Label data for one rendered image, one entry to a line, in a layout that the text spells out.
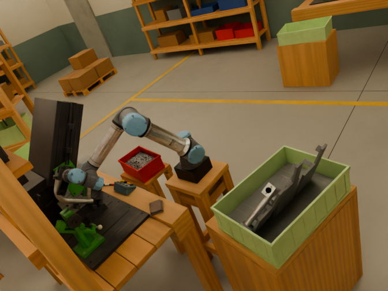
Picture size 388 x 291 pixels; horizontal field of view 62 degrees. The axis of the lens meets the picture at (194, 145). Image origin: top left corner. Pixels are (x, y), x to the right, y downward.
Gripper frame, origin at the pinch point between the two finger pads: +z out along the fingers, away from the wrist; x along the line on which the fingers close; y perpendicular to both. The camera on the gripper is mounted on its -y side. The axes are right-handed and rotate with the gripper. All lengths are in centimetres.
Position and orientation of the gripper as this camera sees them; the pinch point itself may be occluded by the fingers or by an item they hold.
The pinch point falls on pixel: (58, 179)
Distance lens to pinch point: 209.4
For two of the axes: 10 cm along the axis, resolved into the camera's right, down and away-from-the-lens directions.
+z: -6.1, 0.7, 7.9
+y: 1.1, -9.8, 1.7
